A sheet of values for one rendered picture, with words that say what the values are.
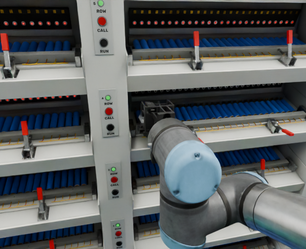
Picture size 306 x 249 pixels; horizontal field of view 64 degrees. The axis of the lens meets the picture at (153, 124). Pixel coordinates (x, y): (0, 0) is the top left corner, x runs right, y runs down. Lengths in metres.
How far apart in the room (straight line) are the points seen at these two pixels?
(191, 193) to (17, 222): 0.56
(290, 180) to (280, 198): 0.53
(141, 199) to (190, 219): 0.37
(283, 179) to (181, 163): 0.66
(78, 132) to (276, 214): 0.51
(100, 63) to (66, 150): 0.25
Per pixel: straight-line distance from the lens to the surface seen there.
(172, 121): 0.49
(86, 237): 0.94
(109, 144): 0.64
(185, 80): 0.63
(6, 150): 0.73
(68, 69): 0.62
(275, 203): 0.47
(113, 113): 0.61
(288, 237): 0.46
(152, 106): 0.57
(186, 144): 0.40
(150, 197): 0.80
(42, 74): 0.62
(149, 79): 0.60
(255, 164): 0.95
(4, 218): 0.85
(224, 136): 0.75
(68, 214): 0.79
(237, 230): 1.03
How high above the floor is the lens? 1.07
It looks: 24 degrees down
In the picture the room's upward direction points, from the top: straight up
